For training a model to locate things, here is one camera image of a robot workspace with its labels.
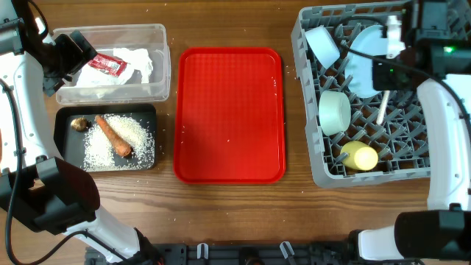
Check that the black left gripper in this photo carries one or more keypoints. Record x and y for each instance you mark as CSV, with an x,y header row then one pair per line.
x,y
77,59

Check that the gray dishwasher rack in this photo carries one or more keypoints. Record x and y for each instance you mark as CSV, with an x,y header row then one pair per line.
x,y
401,141

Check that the light blue plate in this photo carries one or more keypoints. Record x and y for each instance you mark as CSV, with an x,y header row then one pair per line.
x,y
369,41

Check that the mint green bowl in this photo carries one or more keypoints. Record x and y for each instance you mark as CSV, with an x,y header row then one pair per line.
x,y
334,112

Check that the black waste tray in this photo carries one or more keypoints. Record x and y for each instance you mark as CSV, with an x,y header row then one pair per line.
x,y
71,143

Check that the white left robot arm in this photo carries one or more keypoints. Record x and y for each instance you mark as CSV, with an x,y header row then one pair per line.
x,y
38,188

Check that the white tissue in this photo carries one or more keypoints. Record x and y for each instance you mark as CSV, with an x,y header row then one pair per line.
x,y
138,60

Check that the brown food scrap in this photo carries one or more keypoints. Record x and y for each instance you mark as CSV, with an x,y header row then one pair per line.
x,y
80,124

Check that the black mounting rail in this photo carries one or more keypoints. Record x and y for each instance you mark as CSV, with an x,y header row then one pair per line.
x,y
316,253

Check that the white rice pile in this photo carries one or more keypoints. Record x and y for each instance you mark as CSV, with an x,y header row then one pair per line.
x,y
100,152

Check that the red snack wrapper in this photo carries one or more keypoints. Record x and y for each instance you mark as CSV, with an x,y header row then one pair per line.
x,y
108,65

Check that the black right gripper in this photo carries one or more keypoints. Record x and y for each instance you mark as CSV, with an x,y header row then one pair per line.
x,y
379,83

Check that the orange carrot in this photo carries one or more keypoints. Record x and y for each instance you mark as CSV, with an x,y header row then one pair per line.
x,y
119,145

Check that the yellow plastic cup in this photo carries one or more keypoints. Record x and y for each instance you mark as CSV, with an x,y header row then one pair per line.
x,y
360,156

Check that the clear plastic waste bin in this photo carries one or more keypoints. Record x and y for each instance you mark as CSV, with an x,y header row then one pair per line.
x,y
132,36

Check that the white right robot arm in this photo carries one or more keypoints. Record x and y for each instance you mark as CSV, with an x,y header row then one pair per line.
x,y
442,231

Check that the white plastic spoon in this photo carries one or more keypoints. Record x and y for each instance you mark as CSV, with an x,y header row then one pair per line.
x,y
382,109

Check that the red serving tray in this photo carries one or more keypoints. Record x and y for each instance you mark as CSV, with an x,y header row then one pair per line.
x,y
229,121

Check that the light blue bowl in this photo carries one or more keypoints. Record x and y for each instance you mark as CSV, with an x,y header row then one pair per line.
x,y
323,46

